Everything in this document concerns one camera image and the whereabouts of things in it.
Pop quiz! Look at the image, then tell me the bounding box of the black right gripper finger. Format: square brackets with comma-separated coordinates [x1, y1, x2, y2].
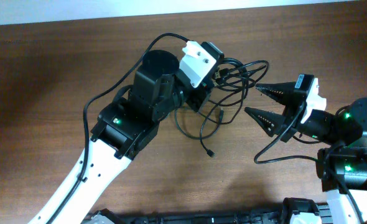
[255, 82, 297, 106]
[244, 107, 286, 137]

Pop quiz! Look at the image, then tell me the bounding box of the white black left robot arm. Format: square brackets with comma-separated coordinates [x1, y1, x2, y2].
[31, 47, 224, 223]

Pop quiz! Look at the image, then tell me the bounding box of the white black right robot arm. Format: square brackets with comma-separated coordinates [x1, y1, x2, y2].
[245, 78, 367, 223]

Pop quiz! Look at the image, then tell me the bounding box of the black right camera cable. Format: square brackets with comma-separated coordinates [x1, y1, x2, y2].
[253, 102, 366, 224]

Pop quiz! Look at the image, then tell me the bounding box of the black left camera cable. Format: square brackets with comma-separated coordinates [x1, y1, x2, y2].
[45, 32, 190, 224]

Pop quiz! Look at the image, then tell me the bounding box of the black camera cable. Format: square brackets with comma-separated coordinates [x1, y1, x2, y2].
[45, 32, 190, 224]
[253, 102, 366, 224]

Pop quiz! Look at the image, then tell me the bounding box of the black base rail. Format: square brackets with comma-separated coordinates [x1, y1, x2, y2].
[80, 197, 330, 224]

